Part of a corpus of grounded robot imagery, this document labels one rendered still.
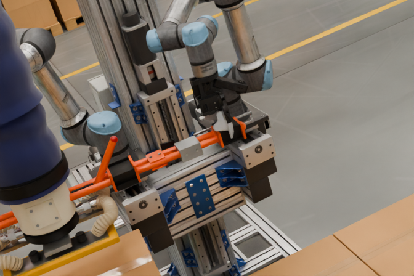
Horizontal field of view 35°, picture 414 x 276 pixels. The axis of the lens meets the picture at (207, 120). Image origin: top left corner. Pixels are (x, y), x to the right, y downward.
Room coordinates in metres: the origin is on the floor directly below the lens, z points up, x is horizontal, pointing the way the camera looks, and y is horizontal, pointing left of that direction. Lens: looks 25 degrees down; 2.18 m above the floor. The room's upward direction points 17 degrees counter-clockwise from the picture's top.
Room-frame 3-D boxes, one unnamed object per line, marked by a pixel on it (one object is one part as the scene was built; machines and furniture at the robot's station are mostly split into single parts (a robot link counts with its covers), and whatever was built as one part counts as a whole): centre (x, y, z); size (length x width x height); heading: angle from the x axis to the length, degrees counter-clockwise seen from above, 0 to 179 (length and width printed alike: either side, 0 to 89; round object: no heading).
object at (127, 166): (1.76, 0.29, 1.28); 0.10 x 0.08 x 0.06; 12
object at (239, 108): (2.42, -0.10, 1.09); 0.15 x 0.15 x 0.10
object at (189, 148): (1.81, 0.08, 1.27); 0.07 x 0.07 x 0.04; 12
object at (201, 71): (1.83, -0.04, 1.50); 0.08 x 0.08 x 0.05
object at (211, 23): (1.94, -0.06, 1.58); 0.11 x 0.11 x 0.08; 71
